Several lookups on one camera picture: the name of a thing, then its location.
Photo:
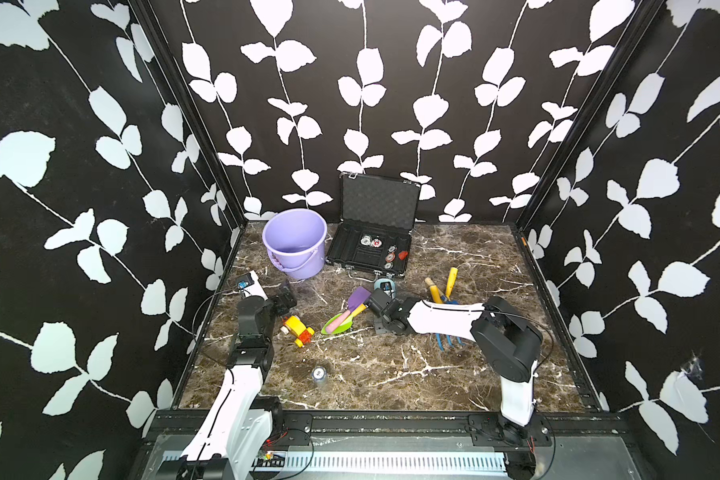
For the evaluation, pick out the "blue trowel yellow handle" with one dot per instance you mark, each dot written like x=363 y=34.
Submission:
x=452 y=277

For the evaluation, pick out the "white ventilation strip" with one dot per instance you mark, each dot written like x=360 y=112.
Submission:
x=492 y=464

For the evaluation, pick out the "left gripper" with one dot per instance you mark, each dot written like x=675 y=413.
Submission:
x=281 y=306

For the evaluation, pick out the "black poker chip case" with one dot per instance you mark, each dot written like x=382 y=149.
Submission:
x=383 y=208

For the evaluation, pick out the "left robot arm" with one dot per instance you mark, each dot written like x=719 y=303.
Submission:
x=228 y=441

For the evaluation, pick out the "black mounting rail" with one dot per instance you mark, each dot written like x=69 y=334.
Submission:
x=299 y=427

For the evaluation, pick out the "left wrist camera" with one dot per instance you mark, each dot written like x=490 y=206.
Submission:
x=248 y=285

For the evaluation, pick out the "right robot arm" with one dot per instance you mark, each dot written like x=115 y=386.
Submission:
x=510 y=343

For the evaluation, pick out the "yellow red toy car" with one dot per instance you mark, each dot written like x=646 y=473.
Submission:
x=294 y=326

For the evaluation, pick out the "yellow tool wooden tip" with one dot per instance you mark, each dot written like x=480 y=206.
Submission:
x=435 y=292

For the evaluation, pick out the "purple plastic bucket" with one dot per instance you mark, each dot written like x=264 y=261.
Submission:
x=295 y=242

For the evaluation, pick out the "blue rake yellow handle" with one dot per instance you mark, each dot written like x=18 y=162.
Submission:
x=448 y=340

